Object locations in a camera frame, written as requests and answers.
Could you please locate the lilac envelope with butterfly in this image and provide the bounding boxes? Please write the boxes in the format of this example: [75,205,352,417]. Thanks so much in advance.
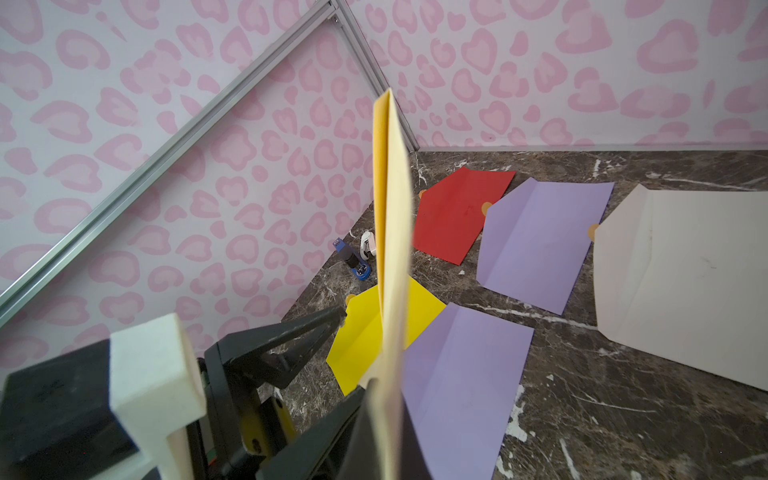
[476,178,614,315]

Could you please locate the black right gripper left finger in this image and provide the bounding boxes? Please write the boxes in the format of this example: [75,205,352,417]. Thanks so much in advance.
[337,383,382,480]

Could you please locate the cream white envelope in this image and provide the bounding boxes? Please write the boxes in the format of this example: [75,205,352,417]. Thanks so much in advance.
[593,185,767,390]

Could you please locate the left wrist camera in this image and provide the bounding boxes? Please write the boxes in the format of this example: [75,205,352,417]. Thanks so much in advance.
[1,314,206,479]

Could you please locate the red envelope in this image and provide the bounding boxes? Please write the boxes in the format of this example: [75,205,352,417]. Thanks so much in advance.
[413,167,516,265]

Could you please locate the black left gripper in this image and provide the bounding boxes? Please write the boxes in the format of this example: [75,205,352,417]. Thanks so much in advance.
[186,306,366,480]

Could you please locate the yellow envelope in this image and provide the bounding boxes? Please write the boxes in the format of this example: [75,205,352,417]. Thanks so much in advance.
[326,279,446,395]

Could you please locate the tan kraft envelope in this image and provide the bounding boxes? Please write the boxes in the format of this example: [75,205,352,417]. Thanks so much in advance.
[367,89,413,479]

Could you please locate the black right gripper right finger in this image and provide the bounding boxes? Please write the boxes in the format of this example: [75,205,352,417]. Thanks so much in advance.
[399,397,433,480]

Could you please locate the white tape dispenser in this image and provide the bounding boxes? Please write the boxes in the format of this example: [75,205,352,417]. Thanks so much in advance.
[359,230,377,261]

